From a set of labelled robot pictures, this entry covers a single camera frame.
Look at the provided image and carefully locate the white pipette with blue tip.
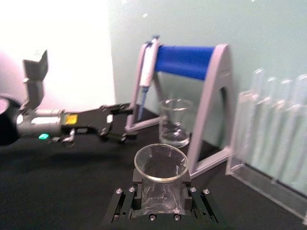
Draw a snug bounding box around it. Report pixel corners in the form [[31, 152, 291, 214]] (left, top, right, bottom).
[[137, 34, 161, 121]]

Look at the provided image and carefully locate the clear glass test tube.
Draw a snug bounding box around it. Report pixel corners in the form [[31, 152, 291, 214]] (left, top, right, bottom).
[[295, 74, 307, 187], [250, 68, 266, 166], [280, 79, 293, 183], [265, 76, 278, 168]]

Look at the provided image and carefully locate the black table cloth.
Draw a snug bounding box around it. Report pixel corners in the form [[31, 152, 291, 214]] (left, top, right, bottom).
[[0, 103, 307, 230]]

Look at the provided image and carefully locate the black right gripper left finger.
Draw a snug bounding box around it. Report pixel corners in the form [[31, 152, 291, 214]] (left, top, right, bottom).
[[104, 169, 145, 225]]

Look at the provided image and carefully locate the clear glass beaker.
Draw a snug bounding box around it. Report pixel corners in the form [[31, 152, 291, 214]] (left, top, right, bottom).
[[158, 98, 194, 148], [134, 143, 189, 216]]

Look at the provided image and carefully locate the clear acrylic test tube rack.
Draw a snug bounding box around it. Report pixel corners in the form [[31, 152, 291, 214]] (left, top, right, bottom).
[[225, 91, 307, 221]]

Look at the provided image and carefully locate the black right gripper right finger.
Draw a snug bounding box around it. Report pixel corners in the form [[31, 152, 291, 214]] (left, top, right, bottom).
[[179, 172, 220, 224]]

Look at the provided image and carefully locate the grey pipette stand blue bar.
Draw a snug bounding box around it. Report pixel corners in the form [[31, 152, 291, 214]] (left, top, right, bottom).
[[125, 43, 234, 179]]

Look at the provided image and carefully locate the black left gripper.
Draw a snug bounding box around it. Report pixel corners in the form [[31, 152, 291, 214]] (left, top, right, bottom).
[[59, 103, 139, 145]]

